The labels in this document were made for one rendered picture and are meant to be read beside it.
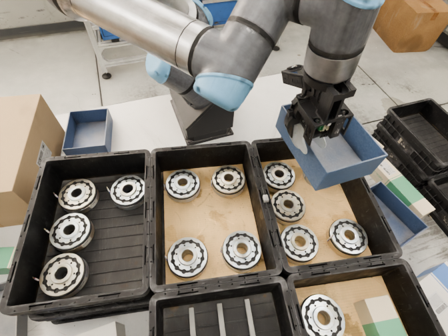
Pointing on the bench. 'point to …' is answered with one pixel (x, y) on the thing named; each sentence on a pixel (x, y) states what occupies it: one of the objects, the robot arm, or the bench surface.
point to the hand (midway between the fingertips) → (301, 141)
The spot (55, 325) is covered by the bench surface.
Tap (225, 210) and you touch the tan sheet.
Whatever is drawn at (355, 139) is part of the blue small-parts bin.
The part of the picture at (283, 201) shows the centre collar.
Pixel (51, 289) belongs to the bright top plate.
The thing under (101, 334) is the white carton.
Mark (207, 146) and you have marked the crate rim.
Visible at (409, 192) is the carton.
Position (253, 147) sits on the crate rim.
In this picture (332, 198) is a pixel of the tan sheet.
